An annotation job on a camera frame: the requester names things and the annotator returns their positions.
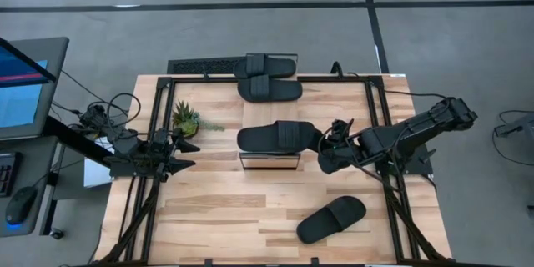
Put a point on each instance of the black diagonal strut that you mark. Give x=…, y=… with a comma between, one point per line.
x=29, y=60

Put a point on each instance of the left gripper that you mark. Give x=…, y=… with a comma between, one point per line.
x=160, y=154

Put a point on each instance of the black table clamp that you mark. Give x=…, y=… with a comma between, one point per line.
x=336, y=69

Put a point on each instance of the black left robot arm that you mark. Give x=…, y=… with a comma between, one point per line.
x=125, y=144

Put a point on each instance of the black keyboard on table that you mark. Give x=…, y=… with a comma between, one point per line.
x=200, y=66

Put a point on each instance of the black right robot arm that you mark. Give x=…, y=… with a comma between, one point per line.
x=417, y=127

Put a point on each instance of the computer monitor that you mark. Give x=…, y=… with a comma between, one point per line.
x=25, y=100

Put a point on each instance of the black caster wheel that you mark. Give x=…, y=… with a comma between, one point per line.
x=56, y=233

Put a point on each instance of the black slide sandal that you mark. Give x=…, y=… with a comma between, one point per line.
x=265, y=67
x=331, y=219
x=271, y=135
x=271, y=89

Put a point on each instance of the black computer mouse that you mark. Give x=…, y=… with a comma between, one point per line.
x=20, y=204

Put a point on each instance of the grey computer desk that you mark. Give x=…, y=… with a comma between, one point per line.
x=41, y=183

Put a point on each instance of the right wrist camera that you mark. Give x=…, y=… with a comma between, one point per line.
x=340, y=128

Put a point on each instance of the small potted succulent plant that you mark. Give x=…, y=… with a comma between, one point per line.
x=187, y=121

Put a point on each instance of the white sheet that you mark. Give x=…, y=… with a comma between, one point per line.
x=97, y=173

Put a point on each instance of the wooden shoe shelf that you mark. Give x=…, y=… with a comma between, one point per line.
x=269, y=112

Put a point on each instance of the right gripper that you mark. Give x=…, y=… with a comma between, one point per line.
x=340, y=154

